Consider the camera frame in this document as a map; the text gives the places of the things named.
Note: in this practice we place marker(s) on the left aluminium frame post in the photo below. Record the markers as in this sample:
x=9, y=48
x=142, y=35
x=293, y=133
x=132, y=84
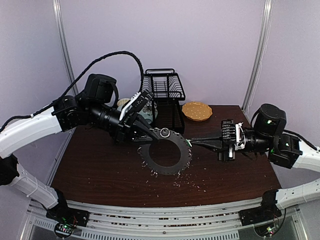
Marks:
x=63, y=40

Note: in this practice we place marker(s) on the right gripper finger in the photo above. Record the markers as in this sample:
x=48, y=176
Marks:
x=212, y=145
x=205, y=136

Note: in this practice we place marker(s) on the metal keyring disc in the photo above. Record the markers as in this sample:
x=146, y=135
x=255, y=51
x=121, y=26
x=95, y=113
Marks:
x=175, y=138

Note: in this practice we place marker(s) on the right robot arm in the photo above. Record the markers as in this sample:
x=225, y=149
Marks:
x=284, y=148

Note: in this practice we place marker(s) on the aluminium front rail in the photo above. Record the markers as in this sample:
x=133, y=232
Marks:
x=206, y=222

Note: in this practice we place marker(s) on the yellow checked bowl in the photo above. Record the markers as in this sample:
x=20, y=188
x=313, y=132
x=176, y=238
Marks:
x=122, y=101

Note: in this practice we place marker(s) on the black wire dish rack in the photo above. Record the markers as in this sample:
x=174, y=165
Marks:
x=168, y=92

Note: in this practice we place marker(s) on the green floral bowl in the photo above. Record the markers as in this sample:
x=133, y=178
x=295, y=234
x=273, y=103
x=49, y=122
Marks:
x=147, y=113

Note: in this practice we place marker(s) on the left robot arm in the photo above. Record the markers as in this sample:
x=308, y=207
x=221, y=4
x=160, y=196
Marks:
x=89, y=107

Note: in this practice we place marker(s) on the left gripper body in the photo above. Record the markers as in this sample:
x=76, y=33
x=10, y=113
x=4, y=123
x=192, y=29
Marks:
x=124, y=127

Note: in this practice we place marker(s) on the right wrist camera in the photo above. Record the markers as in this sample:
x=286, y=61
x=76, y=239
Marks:
x=240, y=137

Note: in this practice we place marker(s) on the aluminium frame post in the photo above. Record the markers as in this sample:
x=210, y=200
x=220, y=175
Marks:
x=63, y=40
x=260, y=50

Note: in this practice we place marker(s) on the yellow dotted plate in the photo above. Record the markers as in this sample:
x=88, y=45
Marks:
x=197, y=111

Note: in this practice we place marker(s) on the right aluminium frame post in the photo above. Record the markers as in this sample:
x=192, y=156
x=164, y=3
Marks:
x=260, y=50

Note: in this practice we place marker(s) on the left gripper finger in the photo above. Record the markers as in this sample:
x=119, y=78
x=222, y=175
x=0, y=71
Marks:
x=145, y=140
x=144, y=130

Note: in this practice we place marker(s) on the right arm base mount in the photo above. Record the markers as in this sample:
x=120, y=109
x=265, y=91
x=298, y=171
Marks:
x=258, y=214

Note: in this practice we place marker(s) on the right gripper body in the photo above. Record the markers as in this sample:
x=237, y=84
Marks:
x=227, y=144

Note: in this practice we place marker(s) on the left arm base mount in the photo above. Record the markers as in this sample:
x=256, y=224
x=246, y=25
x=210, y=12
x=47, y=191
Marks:
x=72, y=217

